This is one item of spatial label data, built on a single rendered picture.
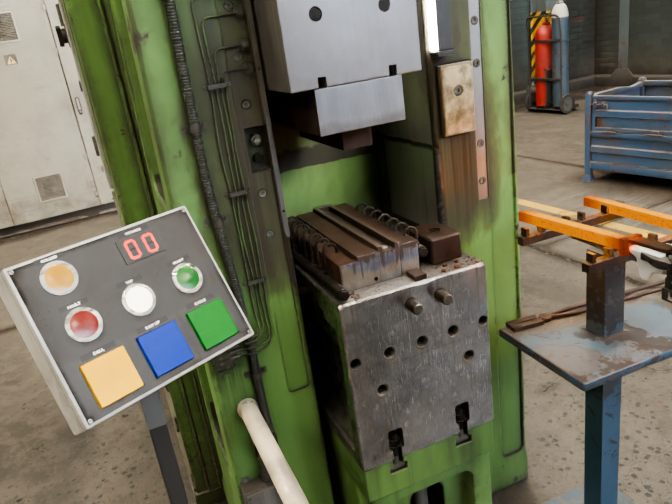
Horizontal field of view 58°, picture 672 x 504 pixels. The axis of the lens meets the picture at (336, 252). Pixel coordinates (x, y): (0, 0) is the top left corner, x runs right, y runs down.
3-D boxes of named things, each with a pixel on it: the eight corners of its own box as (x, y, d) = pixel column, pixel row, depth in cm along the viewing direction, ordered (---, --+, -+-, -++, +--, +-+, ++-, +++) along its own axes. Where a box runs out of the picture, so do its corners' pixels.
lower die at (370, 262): (420, 270, 144) (416, 236, 141) (343, 293, 138) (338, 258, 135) (348, 227, 181) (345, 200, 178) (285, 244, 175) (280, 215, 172)
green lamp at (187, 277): (204, 287, 111) (199, 266, 109) (178, 294, 109) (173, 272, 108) (200, 282, 114) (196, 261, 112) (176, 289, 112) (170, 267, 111)
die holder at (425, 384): (494, 419, 159) (486, 261, 143) (363, 472, 147) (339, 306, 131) (394, 334, 208) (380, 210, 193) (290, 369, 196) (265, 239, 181)
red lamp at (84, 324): (103, 335, 98) (95, 311, 96) (72, 344, 96) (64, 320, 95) (102, 328, 100) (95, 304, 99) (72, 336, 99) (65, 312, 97)
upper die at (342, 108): (406, 119, 132) (401, 74, 128) (320, 137, 125) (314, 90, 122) (332, 106, 169) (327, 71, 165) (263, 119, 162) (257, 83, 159)
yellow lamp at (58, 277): (78, 289, 98) (70, 264, 96) (47, 297, 96) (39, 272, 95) (78, 283, 101) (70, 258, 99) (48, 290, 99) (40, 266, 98)
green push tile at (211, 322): (239, 332, 113) (220, 296, 113) (207, 350, 108) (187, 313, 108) (235, 334, 114) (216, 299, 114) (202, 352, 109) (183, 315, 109)
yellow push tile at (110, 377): (145, 385, 99) (123, 344, 99) (103, 408, 94) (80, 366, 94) (141, 386, 101) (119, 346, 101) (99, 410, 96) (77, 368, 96)
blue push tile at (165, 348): (195, 356, 106) (175, 318, 106) (157, 378, 101) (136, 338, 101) (191, 359, 107) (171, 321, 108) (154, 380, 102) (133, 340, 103)
